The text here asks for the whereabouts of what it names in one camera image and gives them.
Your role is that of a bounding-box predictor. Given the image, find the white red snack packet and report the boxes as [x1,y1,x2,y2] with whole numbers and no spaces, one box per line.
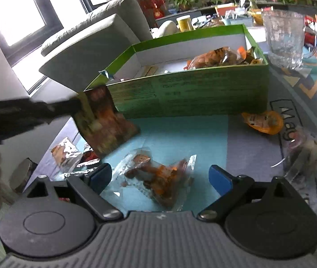
[51,137,82,172]

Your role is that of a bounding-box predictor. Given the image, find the red brown snack pouch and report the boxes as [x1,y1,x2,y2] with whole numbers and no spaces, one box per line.
[74,85,140,159]

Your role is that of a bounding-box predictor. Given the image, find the clear bag orange snacks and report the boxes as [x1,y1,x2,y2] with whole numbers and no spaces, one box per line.
[101,148,197,213]

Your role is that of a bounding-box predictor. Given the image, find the small orange snack packet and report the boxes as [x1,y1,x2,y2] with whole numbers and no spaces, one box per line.
[242,111,284,135]

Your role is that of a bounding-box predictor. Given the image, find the clear bag dark snacks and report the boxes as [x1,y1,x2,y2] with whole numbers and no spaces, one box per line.
[272,126,317,182]

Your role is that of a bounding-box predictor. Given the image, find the long tan snack bar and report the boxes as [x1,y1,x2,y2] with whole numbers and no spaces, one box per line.
[141,66,159,77]

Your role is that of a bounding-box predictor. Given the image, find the clear orange snack bag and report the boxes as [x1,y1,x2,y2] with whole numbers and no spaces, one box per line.
[184,47,262,70]

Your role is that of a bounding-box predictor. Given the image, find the patterned blue table mat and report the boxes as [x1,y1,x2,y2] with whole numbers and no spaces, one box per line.
[24,44,317,257]

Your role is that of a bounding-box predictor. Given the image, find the grey armchair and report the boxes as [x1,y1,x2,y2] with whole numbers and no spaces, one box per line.
[39,0,152,92]

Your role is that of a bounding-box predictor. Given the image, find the green cardboard box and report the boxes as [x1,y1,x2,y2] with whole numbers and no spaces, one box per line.
[91,25,269,119]

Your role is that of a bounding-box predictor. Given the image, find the clear glass mug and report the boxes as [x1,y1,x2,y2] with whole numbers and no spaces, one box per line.
[261,10,317,70]

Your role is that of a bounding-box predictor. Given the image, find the blue plastic basket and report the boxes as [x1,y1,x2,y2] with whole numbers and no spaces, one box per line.
[222,12,254,27]

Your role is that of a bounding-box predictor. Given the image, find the yellow canister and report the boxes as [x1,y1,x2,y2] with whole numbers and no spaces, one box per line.
[176,15,194,32]

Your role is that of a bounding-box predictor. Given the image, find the yellow woven basket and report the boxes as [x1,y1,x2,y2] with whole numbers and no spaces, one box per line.
[249,8,263,26]

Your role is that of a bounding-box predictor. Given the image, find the red flower decoration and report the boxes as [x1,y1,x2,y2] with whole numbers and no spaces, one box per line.
[138,0,170,20]

